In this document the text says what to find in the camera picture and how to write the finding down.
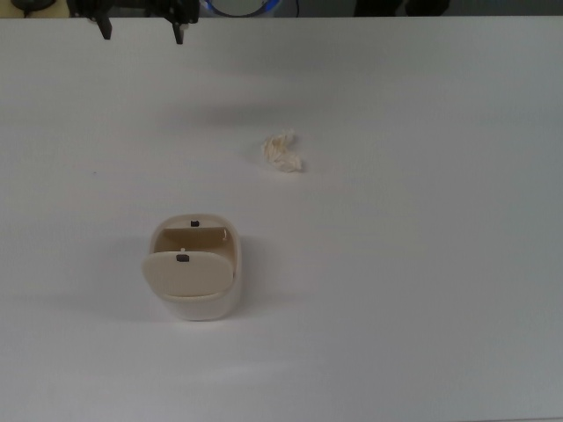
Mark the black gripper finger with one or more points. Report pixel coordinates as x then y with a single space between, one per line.
178 33
105 29

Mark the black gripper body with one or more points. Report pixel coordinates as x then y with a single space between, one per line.
132 6

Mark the white tissue trash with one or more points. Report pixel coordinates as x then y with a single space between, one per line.
282 152

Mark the cream swing bin lid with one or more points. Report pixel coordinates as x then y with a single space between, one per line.
189 277

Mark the small cream bin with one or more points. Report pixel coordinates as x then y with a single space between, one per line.
198 303

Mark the black round object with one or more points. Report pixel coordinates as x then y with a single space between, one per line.
27 4

